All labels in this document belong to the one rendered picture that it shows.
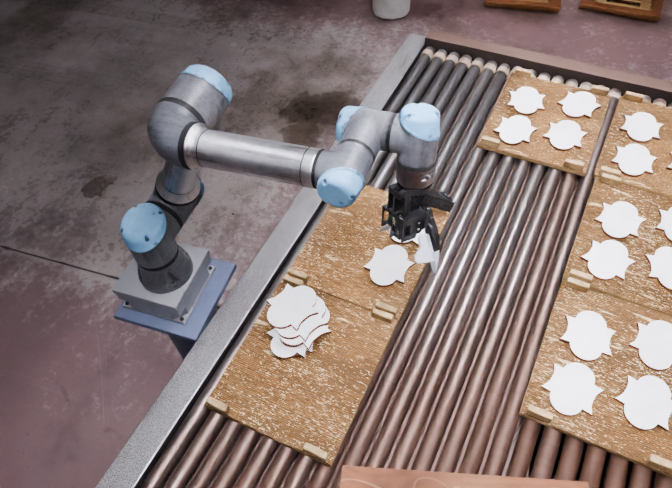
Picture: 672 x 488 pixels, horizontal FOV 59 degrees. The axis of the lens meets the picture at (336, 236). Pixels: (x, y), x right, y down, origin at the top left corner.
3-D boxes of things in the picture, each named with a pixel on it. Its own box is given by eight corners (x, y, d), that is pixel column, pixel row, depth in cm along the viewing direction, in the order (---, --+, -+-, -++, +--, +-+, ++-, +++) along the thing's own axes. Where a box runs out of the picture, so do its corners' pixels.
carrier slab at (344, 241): (285, 279, 168) (284, 276, 167) (346, 181, 190) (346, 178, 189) (399, 323, 157) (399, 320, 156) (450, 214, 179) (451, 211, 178)
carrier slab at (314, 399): (204, 407, 146) (203, 404, 145) (283, 280, 168) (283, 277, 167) (331, 467, 135) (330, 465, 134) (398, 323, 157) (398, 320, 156)
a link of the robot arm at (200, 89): (138, 219, 162) (155, 90, 117) (166, 180, 170) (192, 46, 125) (178, 240, 163) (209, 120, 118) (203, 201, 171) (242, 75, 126)
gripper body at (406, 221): (380, 227, 125) (382, 179, 117) (411, 214, 129) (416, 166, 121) (402, 246, 120) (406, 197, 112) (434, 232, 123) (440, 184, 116)
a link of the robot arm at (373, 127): (325, 132, 108) (382, 143, 105) (346, 94, 114) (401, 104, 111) (330, 163, 114) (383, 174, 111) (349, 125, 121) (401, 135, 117)
